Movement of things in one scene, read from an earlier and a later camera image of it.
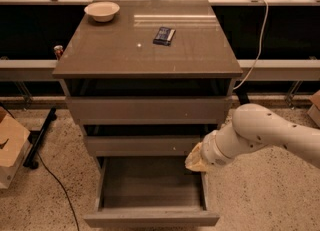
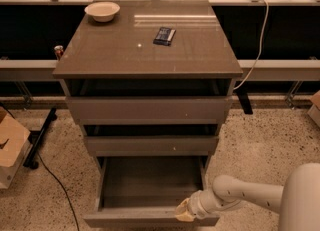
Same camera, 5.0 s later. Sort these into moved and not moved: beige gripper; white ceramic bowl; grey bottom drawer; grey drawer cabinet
Moved: beige gripper
Not moved: grey bottom drawer; grey drawer cabinet; white ceramic bowl
